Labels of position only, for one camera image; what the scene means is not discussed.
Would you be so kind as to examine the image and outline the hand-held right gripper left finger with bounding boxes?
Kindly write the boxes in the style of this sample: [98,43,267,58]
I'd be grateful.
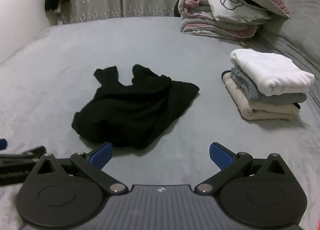
[31,142,128,195]

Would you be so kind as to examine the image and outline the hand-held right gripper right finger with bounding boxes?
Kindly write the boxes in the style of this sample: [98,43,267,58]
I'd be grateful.
[194,142,290,195]

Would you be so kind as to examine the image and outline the beige folded garment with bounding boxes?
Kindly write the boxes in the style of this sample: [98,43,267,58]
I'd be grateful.
[221,70,301,121]

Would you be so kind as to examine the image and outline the grey folded garment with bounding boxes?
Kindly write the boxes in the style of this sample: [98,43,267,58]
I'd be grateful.
[230,66,307,103]

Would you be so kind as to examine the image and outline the white folded garment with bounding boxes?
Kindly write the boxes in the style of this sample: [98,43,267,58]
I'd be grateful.
[229,48,315,96]

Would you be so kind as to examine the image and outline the folded floral quilt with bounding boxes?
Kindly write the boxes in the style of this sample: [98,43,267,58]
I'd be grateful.
[179,0,273,42]

